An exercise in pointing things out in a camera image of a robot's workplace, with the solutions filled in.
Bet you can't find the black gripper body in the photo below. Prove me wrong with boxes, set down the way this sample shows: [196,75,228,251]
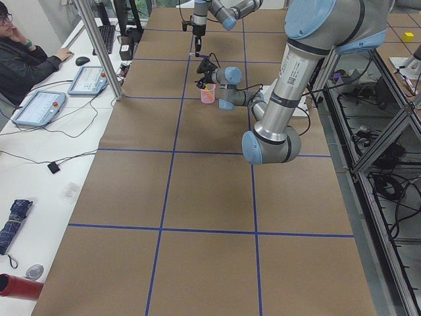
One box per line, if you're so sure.
[201,69,216,85]
[193,24,206,38]

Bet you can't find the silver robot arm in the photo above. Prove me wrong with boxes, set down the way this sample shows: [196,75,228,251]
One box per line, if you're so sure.
[183,0,263,57]
[197,0,393,165]

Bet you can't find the black cardboard box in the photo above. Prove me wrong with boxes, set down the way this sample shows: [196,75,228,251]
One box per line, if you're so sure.
[119,36,134,61]

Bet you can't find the black monitor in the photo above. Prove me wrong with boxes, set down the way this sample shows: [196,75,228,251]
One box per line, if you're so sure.
[112,0,143,38]

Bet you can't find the black keyboard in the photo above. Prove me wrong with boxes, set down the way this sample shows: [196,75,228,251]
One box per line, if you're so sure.
[97,24,116,55]

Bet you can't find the far teach pendant tablet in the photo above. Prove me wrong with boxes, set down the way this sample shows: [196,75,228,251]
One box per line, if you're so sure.
[68,66,108,97]

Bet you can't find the teach pendant tablet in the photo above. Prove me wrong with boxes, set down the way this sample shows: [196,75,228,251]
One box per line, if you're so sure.
[68,66,108,97]
[12,91,67,127]

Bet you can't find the black computer mouse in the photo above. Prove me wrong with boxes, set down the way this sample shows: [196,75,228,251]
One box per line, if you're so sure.
[75,57,90,66]

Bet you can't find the brown paper table cover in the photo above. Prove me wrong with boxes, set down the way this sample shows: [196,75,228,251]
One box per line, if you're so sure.
[34,8,376,315]

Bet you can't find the near teach pendant tablet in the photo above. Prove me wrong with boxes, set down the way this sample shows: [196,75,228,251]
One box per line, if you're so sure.
[12,91,67,127]

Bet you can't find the clear plastic lid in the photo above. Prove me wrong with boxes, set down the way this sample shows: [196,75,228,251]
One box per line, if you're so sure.
[60,182,80,203]

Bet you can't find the small black usb hub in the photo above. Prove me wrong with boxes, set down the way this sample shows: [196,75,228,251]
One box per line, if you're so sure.
[47,161,61,174]

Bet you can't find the seated person in black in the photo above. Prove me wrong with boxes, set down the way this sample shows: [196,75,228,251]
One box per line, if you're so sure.
[1,3,73,107]

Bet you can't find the small yellow cube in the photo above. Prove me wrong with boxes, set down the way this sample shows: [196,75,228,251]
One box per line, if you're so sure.
[402,32,415,43]

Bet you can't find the dark blue folded umbrella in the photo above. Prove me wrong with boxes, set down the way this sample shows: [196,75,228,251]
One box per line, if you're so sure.
[1,199,33,255]

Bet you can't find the red water bottle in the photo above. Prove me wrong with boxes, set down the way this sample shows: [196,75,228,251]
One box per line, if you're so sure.
[1,274,44,301]

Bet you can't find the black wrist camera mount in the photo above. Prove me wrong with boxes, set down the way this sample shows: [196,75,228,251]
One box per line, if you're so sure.
[196,57,220,74]
[182,20,193,32]

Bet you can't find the black camera cable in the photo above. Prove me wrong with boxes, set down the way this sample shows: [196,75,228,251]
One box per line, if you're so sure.
[209,52,264,96]

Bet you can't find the electronics board with wires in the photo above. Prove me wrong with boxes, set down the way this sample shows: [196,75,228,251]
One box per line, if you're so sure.
[118,63,130,78]

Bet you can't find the aluminium frame post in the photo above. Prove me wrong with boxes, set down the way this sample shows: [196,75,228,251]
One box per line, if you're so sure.
[74,0,123,101]

